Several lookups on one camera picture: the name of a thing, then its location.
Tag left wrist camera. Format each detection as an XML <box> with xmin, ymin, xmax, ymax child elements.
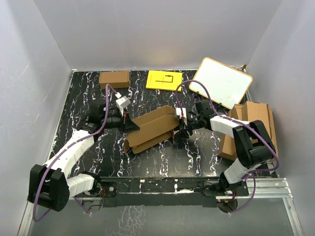
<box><xmin>116</xmin><ymin>96</ymin><xmax>131</xmax><ymax>116</ymax></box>

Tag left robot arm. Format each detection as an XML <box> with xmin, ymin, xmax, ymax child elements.
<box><xmin>28</xmin><ymin>97</ymin><xmax>140</xmax><ymax>211</ymax></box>

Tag yellow book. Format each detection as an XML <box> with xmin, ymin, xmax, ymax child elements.
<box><xmin>146</xmin><ymin>70</ymin><xmax>183</xmax><ymax>91</ymax></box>

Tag folded brown cardboard box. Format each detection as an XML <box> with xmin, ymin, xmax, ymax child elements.
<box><xmin>99</xmin><ymin>71</ymin><xmax>130</xmax><ymax>89</ymax></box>

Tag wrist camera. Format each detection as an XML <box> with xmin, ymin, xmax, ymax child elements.
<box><xmin>116</xmin><ymin>96</ymin><xmax>131</xmax><ymax>116</ymax></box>
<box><xmin>175</xmin><ymin>107</ymin><xmax>188</xmax><ymax>125</ymax></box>

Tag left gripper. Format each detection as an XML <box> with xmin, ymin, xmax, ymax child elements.
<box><xmin>101</xmin><ymin>108</ymin><xmax>140</xmax><ymax>135</ymax></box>

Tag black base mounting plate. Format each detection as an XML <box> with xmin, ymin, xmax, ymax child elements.
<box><xmin>78</xmin><ymin>177</ymin><xmax>249</xmax><ymax>207</ymax></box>

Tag aluminium frame rail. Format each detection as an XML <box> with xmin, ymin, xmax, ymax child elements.
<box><xmin>19</xmin><ymin>177</ymin><xmax>303</xmax><ymax>236</ymax></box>

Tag stack of flat cardboard boxes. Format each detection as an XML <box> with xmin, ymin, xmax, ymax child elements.
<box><xmin>218</xmin><ymin>101</ymin><xmax>278</xmax><ymax>161</ymax></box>

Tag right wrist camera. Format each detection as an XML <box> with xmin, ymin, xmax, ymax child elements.
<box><xmin>175</xmin><ymin>107</ymin><xmax>188</xmax><ymax>125</ymax></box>

